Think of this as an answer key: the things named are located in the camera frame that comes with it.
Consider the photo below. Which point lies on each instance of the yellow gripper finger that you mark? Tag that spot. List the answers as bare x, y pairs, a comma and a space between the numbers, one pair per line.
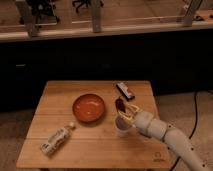
133, 108
128, 118

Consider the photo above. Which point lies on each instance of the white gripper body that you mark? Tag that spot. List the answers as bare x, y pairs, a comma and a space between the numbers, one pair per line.
149, 126

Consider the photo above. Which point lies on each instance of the dark red pepper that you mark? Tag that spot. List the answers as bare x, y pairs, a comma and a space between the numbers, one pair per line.
119, 103

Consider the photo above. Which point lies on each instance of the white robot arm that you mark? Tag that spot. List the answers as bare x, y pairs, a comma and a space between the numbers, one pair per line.
180, 144

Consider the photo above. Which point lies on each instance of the white ceramic cup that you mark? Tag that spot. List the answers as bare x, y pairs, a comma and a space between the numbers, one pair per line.
122, 128

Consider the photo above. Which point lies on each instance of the dark snack bar packet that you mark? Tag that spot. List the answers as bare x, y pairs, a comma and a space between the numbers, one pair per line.
125, 91

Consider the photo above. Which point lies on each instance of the orange bowl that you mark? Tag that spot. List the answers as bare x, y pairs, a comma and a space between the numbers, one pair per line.
88, 108

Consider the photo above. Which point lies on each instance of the wooden table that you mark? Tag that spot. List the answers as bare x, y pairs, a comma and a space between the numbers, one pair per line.
91, 146

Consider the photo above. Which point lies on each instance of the white plastic bottle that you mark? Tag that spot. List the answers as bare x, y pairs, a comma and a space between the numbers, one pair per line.
53, 142

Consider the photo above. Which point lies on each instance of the black office chair base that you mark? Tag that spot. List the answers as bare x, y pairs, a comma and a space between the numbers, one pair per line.
83, 2

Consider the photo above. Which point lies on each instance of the black office chair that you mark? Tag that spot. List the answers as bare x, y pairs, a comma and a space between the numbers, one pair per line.
37, 12

